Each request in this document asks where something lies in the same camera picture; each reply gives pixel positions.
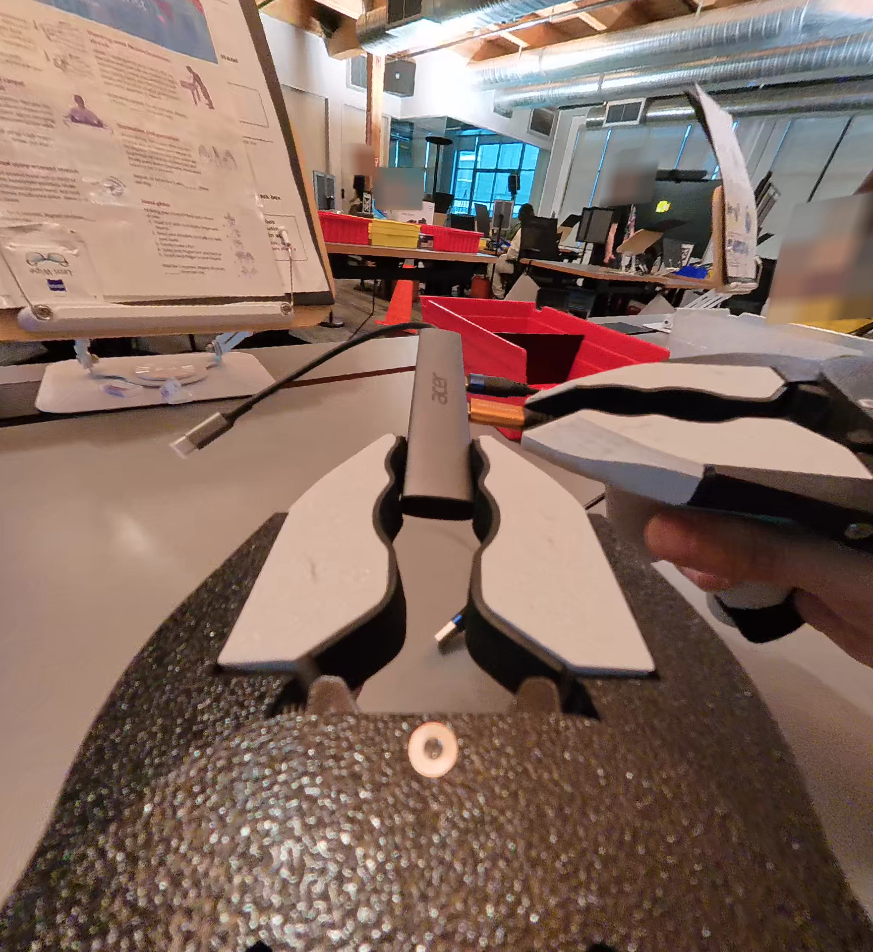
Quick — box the person's right hand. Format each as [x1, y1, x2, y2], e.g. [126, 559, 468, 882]
[643, 512, 873, 681]

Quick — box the printed instruction sheet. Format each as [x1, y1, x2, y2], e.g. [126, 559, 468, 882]
[0, 0, 333, 309]

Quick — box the red plastic bin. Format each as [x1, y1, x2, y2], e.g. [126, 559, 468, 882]
[420, 295, 671, 441]

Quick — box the black bin divider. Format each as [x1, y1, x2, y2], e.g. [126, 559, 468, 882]
[507, 333, 586, 385]

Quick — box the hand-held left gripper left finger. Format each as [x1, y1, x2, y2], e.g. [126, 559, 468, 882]
[215, 433, 409, 689]

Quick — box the red tray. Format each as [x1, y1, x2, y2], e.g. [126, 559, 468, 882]
[417, 223, 483, 254]
[319, 210, 374, 245]

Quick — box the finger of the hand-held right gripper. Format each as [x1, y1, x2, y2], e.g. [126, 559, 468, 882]
[523, 362, 792, 426]
[518, 411, 873, 508]

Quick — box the wooden office desk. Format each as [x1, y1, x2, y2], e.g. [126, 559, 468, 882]
[323, 239, 498, 298]
[520, 256, 716, 293]

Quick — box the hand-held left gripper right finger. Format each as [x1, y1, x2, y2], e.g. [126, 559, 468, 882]
[468, 435, 658, 691]

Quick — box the black plug with blue ring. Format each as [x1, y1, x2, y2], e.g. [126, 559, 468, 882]
[466, 374, 543, 397]

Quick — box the thick black hub cable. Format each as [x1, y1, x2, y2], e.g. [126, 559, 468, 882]
[169, 321, 437, 458]

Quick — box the thin cable with orange plug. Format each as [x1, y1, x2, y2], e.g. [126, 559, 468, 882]
[468, 398, 530, 428]

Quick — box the silver ventilation duct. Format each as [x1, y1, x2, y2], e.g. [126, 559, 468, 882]
[469, 15, 873, 113]

